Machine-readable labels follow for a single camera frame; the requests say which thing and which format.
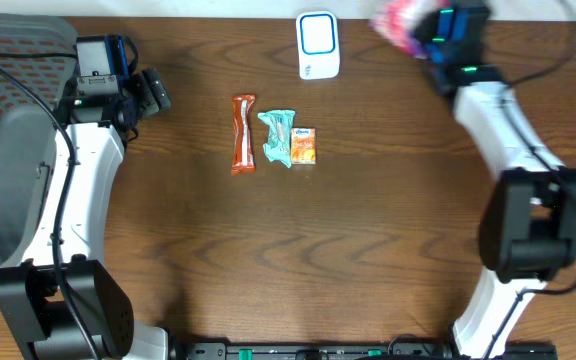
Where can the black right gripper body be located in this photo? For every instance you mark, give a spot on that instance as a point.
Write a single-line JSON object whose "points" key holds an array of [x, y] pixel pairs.
{"points": [[432, 37]]}

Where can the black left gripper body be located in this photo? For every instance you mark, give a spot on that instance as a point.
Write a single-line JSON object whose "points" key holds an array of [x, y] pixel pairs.
{"points": [[153, 91]]}

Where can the purple red snack packet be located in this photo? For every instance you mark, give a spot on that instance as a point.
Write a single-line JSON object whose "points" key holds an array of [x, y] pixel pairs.
{"points": [[395, 21]]}

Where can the red white snack bar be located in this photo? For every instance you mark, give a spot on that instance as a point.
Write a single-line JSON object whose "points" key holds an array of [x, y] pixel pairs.
{"points": [[243, 158]]}

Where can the teal snack wrapper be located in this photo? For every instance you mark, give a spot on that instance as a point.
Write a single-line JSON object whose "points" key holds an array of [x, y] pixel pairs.
{"points": [[278, 145]]}

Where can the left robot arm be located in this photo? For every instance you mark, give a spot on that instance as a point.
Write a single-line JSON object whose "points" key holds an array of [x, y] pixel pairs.
{"points": [[60, 302]]}

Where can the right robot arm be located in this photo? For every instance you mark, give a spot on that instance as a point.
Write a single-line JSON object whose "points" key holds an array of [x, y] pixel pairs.
{"points": [[527, 235]]}

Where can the white barcode scanner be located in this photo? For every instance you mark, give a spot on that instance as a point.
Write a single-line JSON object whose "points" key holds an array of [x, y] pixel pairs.
{"points": [[318, 45]]}

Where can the grey plastic mesh basket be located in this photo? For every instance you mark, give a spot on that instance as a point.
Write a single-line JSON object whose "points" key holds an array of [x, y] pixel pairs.
{"points": [[37, 51]]}

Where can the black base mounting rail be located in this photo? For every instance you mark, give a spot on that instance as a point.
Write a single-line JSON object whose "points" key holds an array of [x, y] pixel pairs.
{"points": [[404, 349]]}

